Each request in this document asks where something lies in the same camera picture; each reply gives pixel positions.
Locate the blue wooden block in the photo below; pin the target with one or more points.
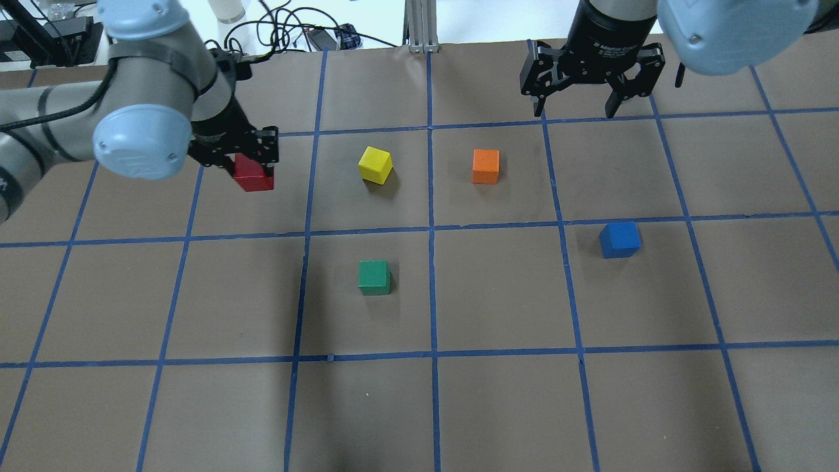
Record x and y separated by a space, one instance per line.
619 240

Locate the green wooden block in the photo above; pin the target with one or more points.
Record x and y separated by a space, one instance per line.
374 278

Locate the brown paper table mat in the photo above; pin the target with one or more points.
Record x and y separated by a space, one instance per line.
187 325

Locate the black monitor stand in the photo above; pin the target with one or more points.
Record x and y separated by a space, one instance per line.
36 39

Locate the orange wooden block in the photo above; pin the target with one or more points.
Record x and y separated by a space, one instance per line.
486 166

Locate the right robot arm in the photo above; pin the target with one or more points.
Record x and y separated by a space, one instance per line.
607 43

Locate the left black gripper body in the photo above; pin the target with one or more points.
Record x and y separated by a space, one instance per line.
218 126

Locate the aluminium frame post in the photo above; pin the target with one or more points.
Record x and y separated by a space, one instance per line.
419 28

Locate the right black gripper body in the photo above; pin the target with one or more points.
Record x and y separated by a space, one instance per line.
607 39

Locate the yellow wooden block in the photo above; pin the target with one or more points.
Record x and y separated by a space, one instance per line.
375 165

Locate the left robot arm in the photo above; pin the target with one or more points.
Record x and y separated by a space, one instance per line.
165 97

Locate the red wooden block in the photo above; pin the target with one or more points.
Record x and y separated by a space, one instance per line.
249 175

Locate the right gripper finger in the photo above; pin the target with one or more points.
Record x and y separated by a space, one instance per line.
539 104
617 97

